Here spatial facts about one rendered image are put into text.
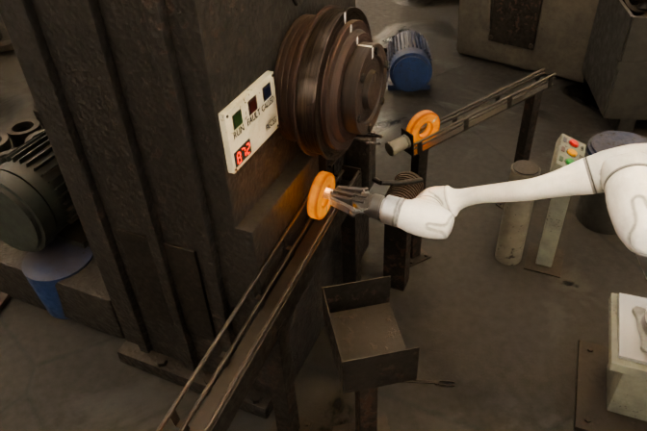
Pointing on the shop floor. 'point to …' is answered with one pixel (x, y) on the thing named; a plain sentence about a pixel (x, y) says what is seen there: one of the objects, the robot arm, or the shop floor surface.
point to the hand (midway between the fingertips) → (322, 191)
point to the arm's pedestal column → (607, 393)
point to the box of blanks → (620, 52)
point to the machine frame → (175, 132)
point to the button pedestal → (546, 264)
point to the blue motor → (408, 63)
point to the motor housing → (397, 244)
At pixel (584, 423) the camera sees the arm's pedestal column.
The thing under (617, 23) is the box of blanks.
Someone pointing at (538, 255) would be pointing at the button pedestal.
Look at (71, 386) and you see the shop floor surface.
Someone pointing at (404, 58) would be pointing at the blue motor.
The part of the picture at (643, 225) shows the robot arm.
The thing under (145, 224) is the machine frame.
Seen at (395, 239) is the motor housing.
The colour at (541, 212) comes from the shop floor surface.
